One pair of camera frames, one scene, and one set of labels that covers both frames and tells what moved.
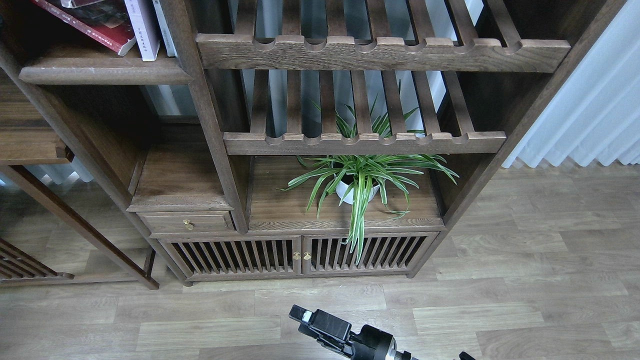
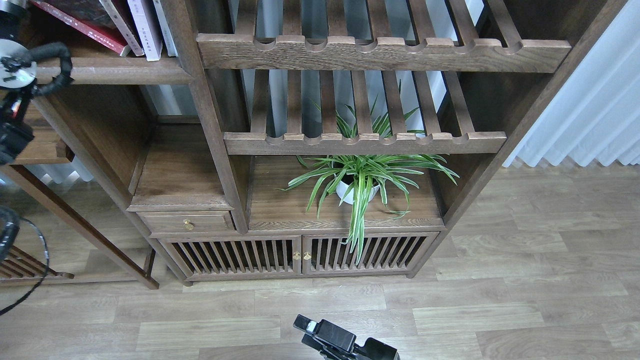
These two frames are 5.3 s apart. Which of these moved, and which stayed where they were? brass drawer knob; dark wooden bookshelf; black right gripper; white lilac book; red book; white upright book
Moved: black right gripper; red book
Stayed: white lilac book; white upright book; dark wooden bookshelf; brass drawer knob
